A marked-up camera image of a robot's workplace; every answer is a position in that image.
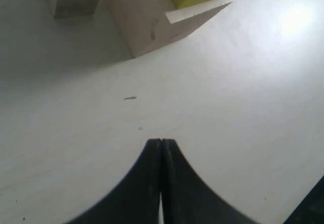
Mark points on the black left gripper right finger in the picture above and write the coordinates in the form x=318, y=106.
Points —
x=185, y=196

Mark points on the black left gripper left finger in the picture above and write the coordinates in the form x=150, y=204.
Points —
x=136, y=198

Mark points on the large wooden cube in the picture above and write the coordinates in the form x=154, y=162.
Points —
x=148, y=25

